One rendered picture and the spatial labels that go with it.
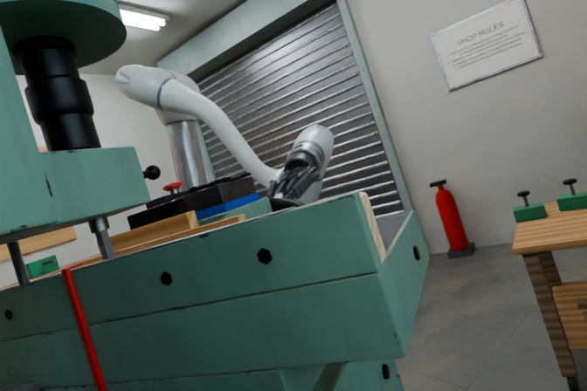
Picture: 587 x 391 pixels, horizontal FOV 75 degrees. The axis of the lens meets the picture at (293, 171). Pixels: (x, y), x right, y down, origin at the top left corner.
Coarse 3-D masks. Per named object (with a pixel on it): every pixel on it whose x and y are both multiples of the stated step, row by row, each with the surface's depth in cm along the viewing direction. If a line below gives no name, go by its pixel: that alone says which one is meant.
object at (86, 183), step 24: (48, 168) 35; (72, 168) 37; (96, 168) 40; (120, 168) 42; (72, 192) 37; (96, 192) 39; (120, 192) 41; (144, 192) 44; (72, 216) 36; (96, 216) 40
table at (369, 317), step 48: (384, 240) 34; (288, 288) 29; (336, 288) 27; (384, 288) 26; (48, 336) 40; (96, 336) 37; (144, 336) 35; (192, 336) 32; (240, 336) 30; (288, 336) 29; (336, 336) 27; (384, 336) 26; (0, 384) 45; (48, 384) 41
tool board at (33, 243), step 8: (48, 232) 338; (56, 232) 343; (64, 232) 349; (72, 232) 354; (24, 240) 322; (32, 240) 327; (40, 240) 332; (48, 240) 337; (56, 240) 342; (64, 240) 347; (0, 248) 307; (24, 248) 321; (32, 248) 325; (40, 248) 330; (0, 256) 306; (8, 256) 310
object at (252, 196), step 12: (240, 180) 59; (180, 192) 60; (204, 192) 55; (216, 192) 54; (228, 192) 55; (240, 192) 58; (252, 192) 61; (156, 204) 57; (192, 204) 56; (204, 204) 55; (216, 204) 54; (228, 204) 54; (240, 204) 57; (204, 216) 55
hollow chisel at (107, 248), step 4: (96, 232) 42; (100, 232) 41; (104, 232) 42; (96, 236) 42; (100, 236) 41; (104, 236) 42; (108, 236) 42; (100, 240) 42; (104, 240) 42; (108, 240) 42; (100, 244) 42; (104, 244) 41; (108, 244) 42; (100, 248) 42; (104, 248) 41; (108, 248) 42; (112, 248) 42; (104, 252) 41; (108, 252) 42; (112, 252) 42; (104, 256) 42; (108, 256) 41; (112, 256) 42
